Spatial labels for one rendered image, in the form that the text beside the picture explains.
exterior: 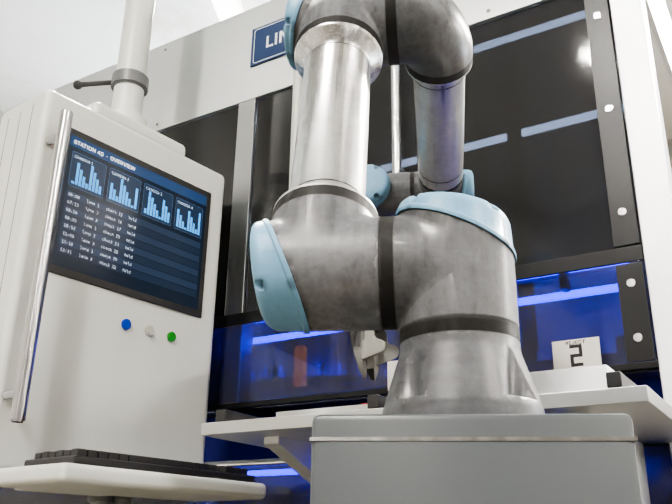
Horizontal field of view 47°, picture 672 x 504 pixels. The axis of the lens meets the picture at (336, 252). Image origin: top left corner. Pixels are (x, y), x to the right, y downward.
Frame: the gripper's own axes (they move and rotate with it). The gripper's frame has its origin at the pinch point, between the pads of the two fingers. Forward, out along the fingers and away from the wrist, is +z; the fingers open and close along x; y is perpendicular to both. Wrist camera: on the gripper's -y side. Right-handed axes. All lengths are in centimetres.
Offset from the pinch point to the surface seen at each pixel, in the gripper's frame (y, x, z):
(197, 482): -26.4, -12.6, 19.1
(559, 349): 29.7, 19.2, -4.8
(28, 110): -58, -35, -53
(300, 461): -7.9, -8.2, 15.9
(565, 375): 40.2, -18.2, 7.8
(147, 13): -55, -10, -92
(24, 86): -304, 124, -226
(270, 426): -5.3, -20.7, 11.8
